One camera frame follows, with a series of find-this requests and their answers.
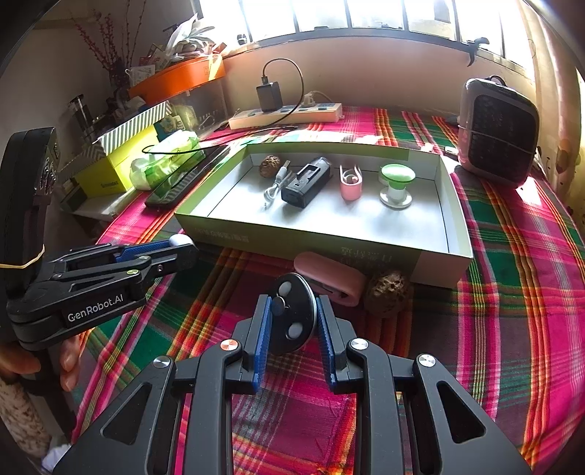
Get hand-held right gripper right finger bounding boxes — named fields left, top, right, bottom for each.
left=315, top=294, right=533, bottom=475

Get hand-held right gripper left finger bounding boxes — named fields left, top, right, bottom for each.
left=52, top=294, right=275, bottom=475

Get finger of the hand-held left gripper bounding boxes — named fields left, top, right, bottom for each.
left=50, top=244, right=199, bottom=295
left=64, top=240, right=177, bottom=275

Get black oval disc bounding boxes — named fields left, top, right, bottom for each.
left=267, top=273, right=319, bottom=356

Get green cardboard box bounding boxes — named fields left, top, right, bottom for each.
left=174, top=141, right=475, bottom=289

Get white short cable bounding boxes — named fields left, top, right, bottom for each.
left=263, top=160, right=292, bottom=212

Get black battery charger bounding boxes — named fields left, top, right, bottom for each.
left=281, top=156, right=331, bottom=210

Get green white suction knob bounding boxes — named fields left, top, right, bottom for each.
left=378, top=163, right=413, bottom=210

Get person's left forearm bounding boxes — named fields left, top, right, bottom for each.
left=0, top=377, right=53, bottom=457

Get person's left hand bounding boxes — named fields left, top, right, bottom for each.
left=0, top=338, right=84, bottom=392

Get yellow rubber band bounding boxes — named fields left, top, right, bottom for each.
left=0, top=244, right=46, bottom=269

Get pink rounded case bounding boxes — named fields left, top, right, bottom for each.
left=293, top=251, right=366, bottom=308

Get black smartphone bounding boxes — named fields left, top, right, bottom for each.
left=145, top=145, right=229, bottom=210

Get yellow green box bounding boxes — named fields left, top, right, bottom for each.
left=75, top=124, right=161, bottom=197

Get green tissue pack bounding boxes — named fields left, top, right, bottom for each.
left=130, top=130, right=206, bottom=191

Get glass jar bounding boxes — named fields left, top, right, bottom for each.
left=68, top=94, right=99, bottom=138

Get striped box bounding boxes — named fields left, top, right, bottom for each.
left=89, top=101, right=173, bottom=151

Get pink open clip case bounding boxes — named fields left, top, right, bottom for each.
left=339, top=164, right=364, bottom=202

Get green white paper sheet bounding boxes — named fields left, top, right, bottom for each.
left=219, top=128, right=385, bottom=148

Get red berry branches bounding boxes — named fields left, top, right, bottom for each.
left=71, top=11, right=147, bottom=87

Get orange tray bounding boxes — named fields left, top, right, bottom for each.
left=128, top=54, right=227, bottom=102

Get plaid tablecloth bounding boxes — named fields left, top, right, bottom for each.
left=78, top=105, right=585, bottom=475

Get black power adapter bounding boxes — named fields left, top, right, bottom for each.
left=256, top=82, right=280, bottom=113

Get white power strip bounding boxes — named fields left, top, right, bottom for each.
left=229, top=103, right=343, bottom=131

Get pale plant bundle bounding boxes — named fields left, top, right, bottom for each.
left=167, top=16, right=218, bottom=60

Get grey fan heater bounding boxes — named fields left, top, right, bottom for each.
left=458, top=75, right=541, bottom=186

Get metal window grille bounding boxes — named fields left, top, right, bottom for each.
left=196, top=0, right=535, bottom=60

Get black window latch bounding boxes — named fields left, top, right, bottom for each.
left=465, top=37, right=490, bottom=67

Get black charger with cable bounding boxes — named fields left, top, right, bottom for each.
left=141, top=58, right=305, bottom=156

